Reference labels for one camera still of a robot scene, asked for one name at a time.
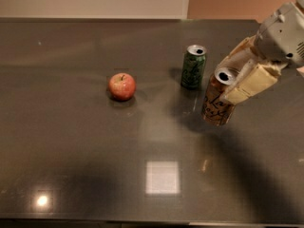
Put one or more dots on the red apple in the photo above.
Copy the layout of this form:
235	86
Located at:
122	86

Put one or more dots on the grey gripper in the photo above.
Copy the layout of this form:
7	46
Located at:
280	37

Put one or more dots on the orange soda can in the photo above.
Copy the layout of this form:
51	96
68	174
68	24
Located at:
214	110

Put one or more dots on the green soda can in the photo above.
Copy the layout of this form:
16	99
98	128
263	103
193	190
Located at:
193	66

